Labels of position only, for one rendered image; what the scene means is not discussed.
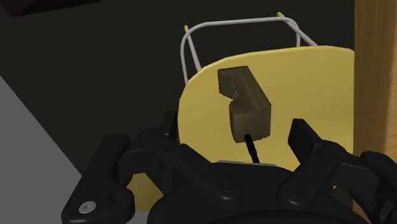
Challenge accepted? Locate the olive angular block with black stick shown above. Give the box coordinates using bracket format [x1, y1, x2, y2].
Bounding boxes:
[217, 65, 272, 164]

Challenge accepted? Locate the light wooden furniture panel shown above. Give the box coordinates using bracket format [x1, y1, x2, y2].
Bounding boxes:
[353, 0, 397, 220]

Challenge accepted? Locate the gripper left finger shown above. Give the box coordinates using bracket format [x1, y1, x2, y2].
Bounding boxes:
[60, 109, 244, 224]

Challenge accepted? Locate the yellow chair with white wire legs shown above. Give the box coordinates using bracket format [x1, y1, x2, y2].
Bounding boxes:
[126, 11, 355, 213]

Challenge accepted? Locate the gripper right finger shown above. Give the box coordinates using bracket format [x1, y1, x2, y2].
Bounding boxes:
[275, 118, 397, 224]

